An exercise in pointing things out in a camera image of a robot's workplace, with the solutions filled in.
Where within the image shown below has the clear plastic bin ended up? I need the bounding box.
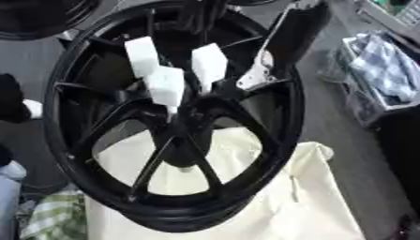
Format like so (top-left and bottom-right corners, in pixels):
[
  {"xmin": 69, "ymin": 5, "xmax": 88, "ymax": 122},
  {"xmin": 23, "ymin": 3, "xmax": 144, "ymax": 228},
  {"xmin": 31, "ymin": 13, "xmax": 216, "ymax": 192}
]
[{"xmin": 316, "ymin": 31, "xmax": 420, "ymax": 128}]

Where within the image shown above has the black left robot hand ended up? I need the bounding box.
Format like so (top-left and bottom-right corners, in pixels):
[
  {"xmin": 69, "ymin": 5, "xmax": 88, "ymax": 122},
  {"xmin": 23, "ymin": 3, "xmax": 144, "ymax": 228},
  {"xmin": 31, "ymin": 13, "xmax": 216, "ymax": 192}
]
[{"xmin": 0, "ymin": 72, "xmax": 45, "ymax": 167}]

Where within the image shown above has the blue white checked cloth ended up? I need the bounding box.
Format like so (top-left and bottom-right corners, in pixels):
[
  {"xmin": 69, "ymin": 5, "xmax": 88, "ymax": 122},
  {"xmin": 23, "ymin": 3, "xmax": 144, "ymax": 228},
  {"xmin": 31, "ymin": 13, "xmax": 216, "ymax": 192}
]
[{"xmin": 346, "ymin": 32, "xmax": 420, "ymax": 107}]

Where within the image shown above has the grey device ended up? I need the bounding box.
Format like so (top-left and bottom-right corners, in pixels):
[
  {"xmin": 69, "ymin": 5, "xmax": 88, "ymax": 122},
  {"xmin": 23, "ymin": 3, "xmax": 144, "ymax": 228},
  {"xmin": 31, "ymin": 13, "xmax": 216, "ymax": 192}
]
[{"xmin": 352, "ymin": 0, "xmax": 420, "ymax": 36}]

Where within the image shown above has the black round tyre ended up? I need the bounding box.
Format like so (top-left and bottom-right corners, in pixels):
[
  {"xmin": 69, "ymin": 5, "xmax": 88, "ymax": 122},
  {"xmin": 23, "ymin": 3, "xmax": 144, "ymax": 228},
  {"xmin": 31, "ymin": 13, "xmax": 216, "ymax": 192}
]
[{"xmin": 0, "ymin": 0, "xmax": 104, "ymax": 41}]

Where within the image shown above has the white cloth bag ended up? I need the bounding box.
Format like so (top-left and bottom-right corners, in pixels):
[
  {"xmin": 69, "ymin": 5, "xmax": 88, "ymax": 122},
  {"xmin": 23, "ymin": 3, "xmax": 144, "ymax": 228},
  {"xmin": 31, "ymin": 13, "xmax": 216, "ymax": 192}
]
[{"xmin": 83, "ymin": 126, "xmax": 368, "ymax": 240}]

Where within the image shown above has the black spoked wheel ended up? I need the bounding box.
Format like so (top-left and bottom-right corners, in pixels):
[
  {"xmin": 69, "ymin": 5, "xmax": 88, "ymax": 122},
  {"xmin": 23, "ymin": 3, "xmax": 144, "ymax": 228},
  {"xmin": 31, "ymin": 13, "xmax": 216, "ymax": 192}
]
[{"xmin": 40, "ymin": 0, "xmax": 308, "ymax": 233}]

